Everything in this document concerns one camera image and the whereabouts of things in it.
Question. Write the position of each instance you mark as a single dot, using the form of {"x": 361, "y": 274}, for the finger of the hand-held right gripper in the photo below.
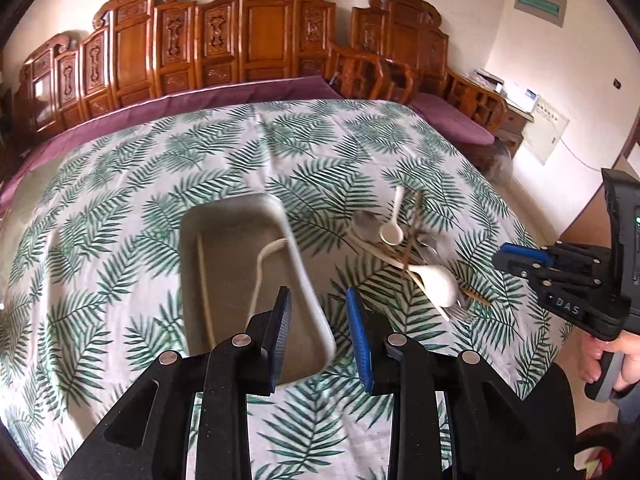
{"x": 515, "y": 255}
{"x": 560, "y": 300}

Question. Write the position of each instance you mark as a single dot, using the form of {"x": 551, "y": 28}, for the white panel board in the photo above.
{"x": 547, "y": 130}

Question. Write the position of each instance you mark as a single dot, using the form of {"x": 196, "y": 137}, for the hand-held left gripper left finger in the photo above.
{"x": 281, "y": 330}

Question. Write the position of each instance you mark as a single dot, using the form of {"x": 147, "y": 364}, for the long carved wooden sofa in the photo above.
{"x": 260, "y": 35}

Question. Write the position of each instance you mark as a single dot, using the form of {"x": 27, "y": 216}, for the carved wooden armchair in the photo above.
{"x": 400, "y": 35}

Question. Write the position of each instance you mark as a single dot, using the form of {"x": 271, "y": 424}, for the leaf print tablecloth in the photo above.
{"x": 125, "y": 185}

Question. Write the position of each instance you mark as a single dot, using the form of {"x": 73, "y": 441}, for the white box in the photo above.
{"x": 522, "y": 97}

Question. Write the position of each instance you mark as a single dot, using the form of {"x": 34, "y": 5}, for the large metal spoon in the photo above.
{"x": 365, "y": 227}

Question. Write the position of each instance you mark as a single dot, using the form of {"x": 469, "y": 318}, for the grey rectangular utensil tray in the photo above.
{"x": 235, "y": 240}

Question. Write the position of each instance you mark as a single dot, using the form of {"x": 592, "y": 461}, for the white printer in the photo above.
{"x": 487, "y": 80}

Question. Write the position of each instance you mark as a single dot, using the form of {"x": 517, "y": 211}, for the small metal spoon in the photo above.
{"x": 431, "y": 251}

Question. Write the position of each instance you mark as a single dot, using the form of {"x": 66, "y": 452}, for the small white spoon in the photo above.
{"x": 391, "y": 234}

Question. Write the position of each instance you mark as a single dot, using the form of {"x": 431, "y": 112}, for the light wooden chopstick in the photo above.
{"x": 377, "y": 256}
{"x": 205, "y": 285}

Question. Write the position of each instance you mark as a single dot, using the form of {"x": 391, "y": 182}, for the dark brown chopstick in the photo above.
{"x": 416, "y": 215}
{"x": 411, "y": 240}

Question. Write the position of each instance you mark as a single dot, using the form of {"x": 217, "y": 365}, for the wooden side table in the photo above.
{"x": 511, "y": 125}

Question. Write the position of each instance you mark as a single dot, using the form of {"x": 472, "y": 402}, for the person's right hand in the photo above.
{"x": 592, "y": 357}

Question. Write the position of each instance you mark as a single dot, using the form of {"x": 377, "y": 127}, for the large white spoon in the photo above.
{"x": 436, "y": 286}

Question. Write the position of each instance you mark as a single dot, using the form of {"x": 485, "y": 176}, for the short purple seat cushion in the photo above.
{"x": 450, "y": 115}

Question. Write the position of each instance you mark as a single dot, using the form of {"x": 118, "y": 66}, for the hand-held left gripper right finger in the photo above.
{"x": 359, "y": 340}

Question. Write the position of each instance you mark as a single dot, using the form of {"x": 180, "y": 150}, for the round-back wooden chair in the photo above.
{"x": 367, "y": 67}
{"x": 406, "y": 80}

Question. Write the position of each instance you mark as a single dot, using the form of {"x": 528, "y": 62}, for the grey wall distribution box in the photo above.
{"x": 541, "y": 4}

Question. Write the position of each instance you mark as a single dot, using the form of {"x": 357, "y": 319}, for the long purple seat cushion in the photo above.
{"x": 200, "y": 95}

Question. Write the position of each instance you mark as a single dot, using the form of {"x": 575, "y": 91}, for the metal fork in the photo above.
{"x": 460, "y": 313}

